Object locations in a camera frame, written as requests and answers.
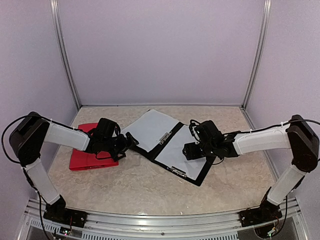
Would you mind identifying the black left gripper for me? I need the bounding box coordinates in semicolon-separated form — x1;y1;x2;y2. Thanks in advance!
102;132;139;162

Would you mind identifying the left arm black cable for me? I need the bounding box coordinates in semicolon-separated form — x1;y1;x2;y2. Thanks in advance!
1;114;31;165

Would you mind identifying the red clip file folder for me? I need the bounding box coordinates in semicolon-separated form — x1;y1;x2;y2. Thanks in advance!
69;122;120;172

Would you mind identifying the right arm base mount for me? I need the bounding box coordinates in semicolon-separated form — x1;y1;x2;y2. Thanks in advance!
238;206;283;227

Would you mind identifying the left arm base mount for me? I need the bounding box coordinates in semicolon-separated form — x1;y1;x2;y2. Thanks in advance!
43;204;88;228

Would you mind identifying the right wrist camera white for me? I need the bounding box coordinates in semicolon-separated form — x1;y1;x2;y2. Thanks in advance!
188;119;200;137

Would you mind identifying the aluminium frame post right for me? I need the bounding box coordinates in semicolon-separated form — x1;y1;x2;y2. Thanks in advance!
241;0;272;111

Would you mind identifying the aluminium frame post left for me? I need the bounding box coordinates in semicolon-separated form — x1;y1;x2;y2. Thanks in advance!
50;0;82;111

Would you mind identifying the white paper sheet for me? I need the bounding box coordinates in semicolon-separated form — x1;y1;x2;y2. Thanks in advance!
155;125;206;180

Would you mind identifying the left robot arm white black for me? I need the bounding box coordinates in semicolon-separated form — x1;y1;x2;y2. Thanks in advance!
3;111;139;223

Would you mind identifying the black clip file folder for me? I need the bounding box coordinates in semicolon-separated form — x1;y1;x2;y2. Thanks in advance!
131;120;214;186

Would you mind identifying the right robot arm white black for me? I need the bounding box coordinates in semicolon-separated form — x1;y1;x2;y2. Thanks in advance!
182;114;320;222

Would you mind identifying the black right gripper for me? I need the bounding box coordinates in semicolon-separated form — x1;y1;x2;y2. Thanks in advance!
183;141;217;160

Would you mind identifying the aluminium frame rail back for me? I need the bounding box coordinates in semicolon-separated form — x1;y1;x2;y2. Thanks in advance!
80;103;243;108

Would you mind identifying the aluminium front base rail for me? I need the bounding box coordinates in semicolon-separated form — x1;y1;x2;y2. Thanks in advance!
17;198;308;240

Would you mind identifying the aluminium frame post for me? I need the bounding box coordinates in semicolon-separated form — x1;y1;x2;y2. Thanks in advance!
241;0;272;111
50;0;82;111

